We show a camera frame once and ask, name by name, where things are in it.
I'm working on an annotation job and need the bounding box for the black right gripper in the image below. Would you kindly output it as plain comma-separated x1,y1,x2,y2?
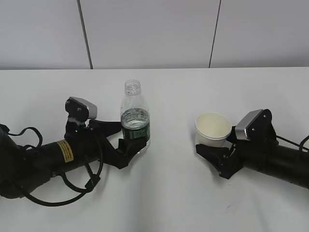
196,126,278,179

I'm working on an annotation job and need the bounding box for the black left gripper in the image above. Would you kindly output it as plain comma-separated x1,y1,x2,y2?
64,119,147,169

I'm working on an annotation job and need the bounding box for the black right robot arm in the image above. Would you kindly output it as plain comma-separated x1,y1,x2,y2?
196,126,309,189

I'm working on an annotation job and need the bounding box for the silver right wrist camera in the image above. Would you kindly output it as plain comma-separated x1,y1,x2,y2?
235,109,275,141

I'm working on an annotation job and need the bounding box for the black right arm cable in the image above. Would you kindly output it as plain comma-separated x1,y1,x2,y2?
274,134,309,152

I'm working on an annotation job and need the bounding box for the white paper cup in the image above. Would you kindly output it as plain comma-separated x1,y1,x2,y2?
195,112,232,147

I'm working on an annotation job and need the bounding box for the clear water bottle green label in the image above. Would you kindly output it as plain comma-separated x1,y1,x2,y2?
120,79,150,154

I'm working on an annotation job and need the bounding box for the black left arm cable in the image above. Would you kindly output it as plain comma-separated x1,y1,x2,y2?
0,123,104,206

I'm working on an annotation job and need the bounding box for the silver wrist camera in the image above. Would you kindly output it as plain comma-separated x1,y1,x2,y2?
65,97,98,125
235,109,275,141

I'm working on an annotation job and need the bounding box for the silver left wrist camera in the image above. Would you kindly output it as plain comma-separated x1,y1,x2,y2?
65,97,98,125

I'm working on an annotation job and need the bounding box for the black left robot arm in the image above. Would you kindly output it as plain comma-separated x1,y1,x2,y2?
0,119,147,199

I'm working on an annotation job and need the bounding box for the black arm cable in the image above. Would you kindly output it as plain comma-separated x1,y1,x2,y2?
0,123,104,206
274,134,309,152

